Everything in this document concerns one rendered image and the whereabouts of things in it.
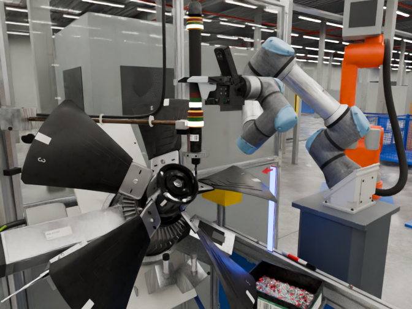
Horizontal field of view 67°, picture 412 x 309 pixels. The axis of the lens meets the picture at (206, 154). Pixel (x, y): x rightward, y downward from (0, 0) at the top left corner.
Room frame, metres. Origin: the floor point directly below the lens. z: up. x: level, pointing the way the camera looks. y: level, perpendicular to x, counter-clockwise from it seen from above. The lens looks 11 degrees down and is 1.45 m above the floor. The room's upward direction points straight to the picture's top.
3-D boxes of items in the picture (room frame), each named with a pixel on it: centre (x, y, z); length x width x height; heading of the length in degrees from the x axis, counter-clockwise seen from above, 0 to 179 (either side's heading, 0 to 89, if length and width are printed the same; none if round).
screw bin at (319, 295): (0.86, -0.23, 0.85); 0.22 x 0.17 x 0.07; 54
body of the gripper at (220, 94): (0.94, -0.06, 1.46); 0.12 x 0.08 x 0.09; 126
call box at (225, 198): (1.33, -0.07, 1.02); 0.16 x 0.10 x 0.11; 39
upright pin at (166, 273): (0.78, 0.11, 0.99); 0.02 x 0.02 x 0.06
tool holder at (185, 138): (0.87, 0.04, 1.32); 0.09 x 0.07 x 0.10; 74
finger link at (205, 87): (0.85, 0.01, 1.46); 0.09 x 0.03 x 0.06; 136
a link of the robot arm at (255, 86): (0.99, -0.12, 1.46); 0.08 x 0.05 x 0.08; 36
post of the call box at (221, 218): (1.33, -0.07, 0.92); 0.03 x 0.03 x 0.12; 39
